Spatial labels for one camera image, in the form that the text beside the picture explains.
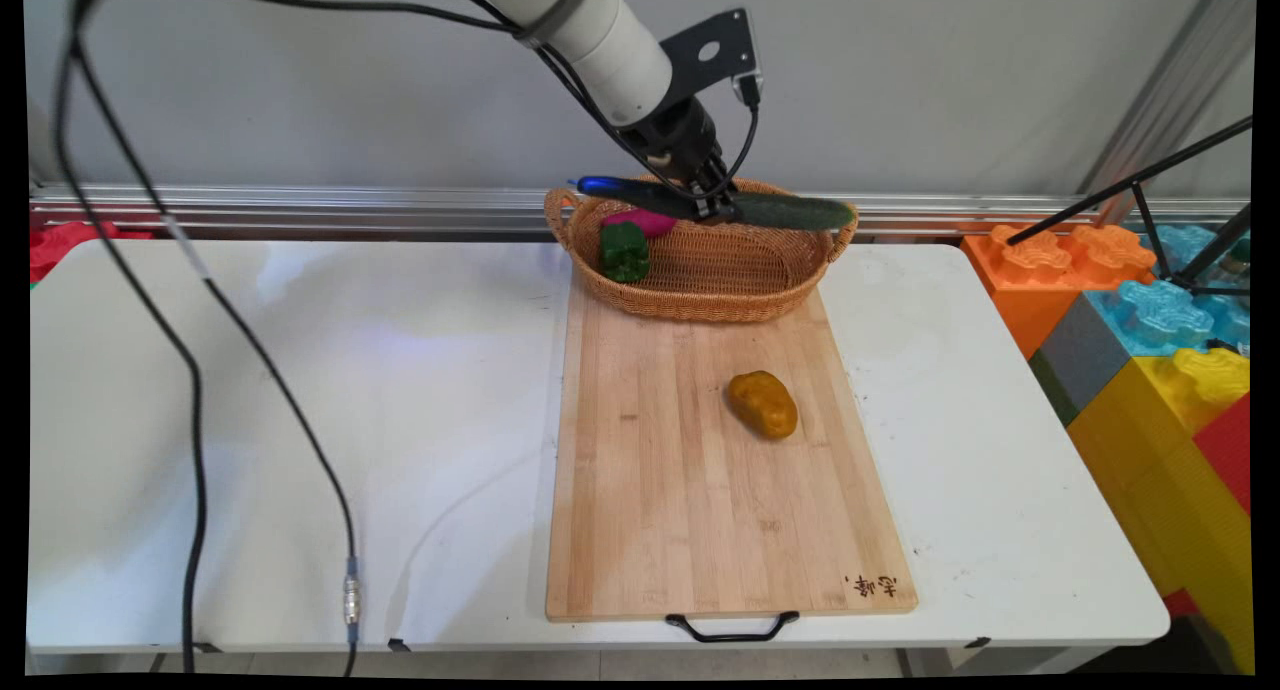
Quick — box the woven wicker basket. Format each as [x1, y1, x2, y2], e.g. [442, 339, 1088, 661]
[544, 177, 860, 324]

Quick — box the black wrist camera mount plate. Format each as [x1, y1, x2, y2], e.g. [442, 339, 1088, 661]
[659, 8, 764, 108]

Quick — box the red plastic block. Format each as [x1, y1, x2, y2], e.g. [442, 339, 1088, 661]
[30, 221, 151, 282]

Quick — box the black tripod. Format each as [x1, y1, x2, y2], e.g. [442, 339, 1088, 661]
[1005, 115, 1254, 298]

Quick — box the yellow-brown toy potato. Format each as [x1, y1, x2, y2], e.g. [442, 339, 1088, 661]
[726, 371, 800, 442]

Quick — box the narrow grey wrist strap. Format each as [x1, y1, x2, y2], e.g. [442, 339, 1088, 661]
[514, 0, 597, 50]

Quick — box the thin black cable with connector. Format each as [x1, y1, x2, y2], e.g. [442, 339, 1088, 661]
[70, 0, 761, 677]

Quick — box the aluminium rail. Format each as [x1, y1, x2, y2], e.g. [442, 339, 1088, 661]
[30, 182, 1251, 242]

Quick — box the orange giant building block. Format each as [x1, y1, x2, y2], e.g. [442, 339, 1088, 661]
[961, 223, 1159, 361]

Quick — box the grey giant building block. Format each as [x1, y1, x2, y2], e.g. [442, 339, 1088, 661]
[1030, 292, 1137, 427]

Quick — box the light blue giant building block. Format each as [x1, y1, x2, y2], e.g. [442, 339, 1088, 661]
[1085, 224, 1253, 357]

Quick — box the black cutting board handle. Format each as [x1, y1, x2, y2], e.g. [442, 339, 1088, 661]
[665, 611, 801, 644]

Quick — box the yellow giant building block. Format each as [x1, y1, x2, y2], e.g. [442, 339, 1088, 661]
[1066, 347, 1254, 673]

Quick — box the red giant building block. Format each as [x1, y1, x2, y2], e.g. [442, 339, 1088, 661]
[1192, 394, 1253, 517]

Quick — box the thick black cable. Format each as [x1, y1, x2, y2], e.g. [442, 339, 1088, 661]
[52, 0, 701, 674]

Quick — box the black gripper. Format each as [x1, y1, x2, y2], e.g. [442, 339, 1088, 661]
[631, 94, 742, 222]

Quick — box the slanted aluminium post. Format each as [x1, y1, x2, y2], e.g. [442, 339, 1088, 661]
[1078, 0, 1254, 223]

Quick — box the bamboo cutting board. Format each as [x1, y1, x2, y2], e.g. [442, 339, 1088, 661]
[546, 278, 919, 624]

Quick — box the magenta toy vegetable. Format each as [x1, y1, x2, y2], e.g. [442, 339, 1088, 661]
[602, 208, 680, 240]

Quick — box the green toy bell pepper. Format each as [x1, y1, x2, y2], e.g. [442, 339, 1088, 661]
[598, 221, 652, 285]

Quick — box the dark green toy cucumber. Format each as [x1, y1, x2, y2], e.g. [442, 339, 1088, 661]
[573, 175, 857, 233]

